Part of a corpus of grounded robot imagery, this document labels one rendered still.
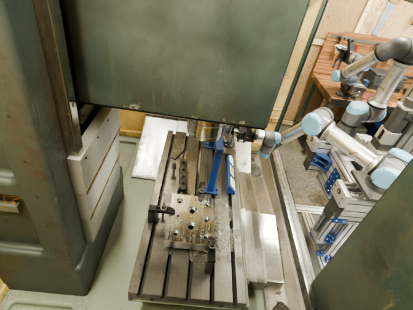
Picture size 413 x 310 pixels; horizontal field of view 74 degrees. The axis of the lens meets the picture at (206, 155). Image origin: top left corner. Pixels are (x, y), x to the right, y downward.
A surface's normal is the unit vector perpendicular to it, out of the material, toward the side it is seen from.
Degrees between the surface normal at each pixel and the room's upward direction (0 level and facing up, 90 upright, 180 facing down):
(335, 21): 90
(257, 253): 8
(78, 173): 90
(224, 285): 0
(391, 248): 90
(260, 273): 8
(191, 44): 90
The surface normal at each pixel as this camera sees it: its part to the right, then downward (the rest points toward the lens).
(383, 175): -0.59, 0.45
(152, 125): 0.13, -0.44
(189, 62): -0.03, 0.62
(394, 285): -0.99, -0.14
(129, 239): 0.15, -0.77
